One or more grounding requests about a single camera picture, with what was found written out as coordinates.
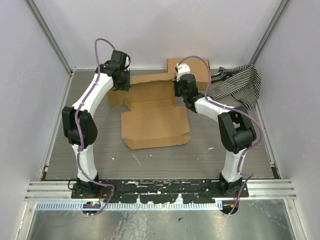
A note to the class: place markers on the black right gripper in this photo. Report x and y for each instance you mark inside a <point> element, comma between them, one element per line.
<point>176,83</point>

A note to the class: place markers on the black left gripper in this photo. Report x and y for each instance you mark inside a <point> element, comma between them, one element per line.
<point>126,86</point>

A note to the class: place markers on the brown cardboard box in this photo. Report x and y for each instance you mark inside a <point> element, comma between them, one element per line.
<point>197,68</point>
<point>154,119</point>

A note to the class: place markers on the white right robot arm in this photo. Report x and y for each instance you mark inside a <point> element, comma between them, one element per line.
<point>236,130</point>

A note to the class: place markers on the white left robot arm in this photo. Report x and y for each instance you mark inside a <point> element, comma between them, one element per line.
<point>78,120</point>

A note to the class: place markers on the closed brown cardboard box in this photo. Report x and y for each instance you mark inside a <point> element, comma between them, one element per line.
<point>197,68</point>

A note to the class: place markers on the striped cloth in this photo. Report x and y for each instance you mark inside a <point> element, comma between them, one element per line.
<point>242,83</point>

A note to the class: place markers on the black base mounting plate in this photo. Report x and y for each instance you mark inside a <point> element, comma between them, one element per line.
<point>156,191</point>

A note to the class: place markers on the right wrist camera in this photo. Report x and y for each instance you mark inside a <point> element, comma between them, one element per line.
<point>181,69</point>

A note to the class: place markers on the aluminium frame rail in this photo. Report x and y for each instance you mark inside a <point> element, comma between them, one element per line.
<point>258,188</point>

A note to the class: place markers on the slotted cable duct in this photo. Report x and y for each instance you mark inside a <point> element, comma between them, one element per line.
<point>81,205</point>

